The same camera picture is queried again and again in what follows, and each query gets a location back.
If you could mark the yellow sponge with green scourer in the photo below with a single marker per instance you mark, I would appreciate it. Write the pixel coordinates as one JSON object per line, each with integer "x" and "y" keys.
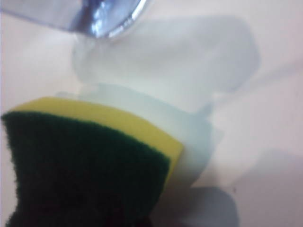
{"x": 82, "y": 165}

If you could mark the clear plastic water bottle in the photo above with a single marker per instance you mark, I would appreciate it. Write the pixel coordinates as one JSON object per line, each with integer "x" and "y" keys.
{"x": 101, "y": 16}

